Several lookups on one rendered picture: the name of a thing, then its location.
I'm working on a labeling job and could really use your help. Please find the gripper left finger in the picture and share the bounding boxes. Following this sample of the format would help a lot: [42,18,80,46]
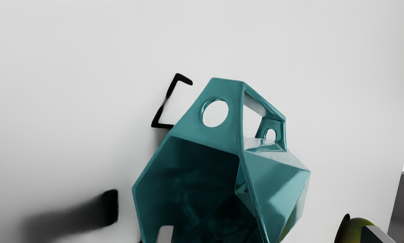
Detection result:
[157,225,174,243]

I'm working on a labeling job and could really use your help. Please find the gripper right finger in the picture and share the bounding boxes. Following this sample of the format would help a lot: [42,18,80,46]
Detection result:
[360,225,397,243]

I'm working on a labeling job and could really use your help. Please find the teal faceted mug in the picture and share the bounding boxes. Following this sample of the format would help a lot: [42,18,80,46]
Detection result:
[132,78,311,243]

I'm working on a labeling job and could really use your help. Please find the green round fruit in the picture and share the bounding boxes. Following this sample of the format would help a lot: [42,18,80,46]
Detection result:
[334,213,378,243]

